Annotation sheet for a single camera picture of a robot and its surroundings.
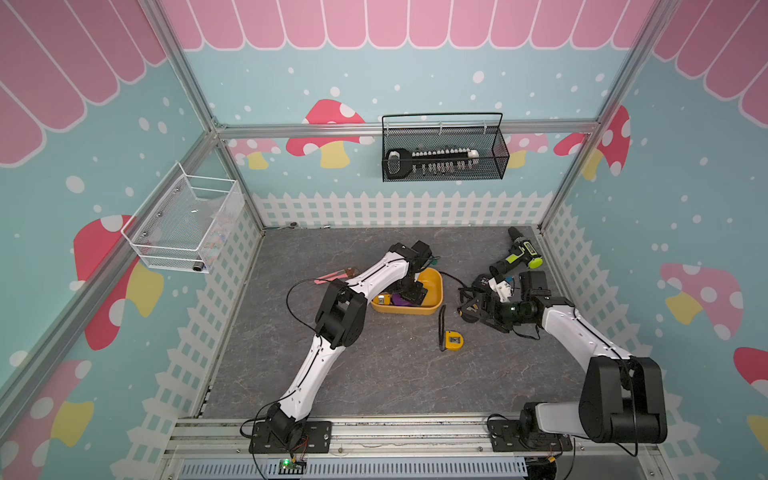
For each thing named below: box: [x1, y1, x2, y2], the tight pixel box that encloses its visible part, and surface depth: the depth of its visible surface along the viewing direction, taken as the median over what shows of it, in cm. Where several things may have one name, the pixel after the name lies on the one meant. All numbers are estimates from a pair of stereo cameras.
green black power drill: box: [489, 226, 544, 276], surface depth 108 cm
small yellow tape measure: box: [445, 330, 464, 351], surface depth 91 cm
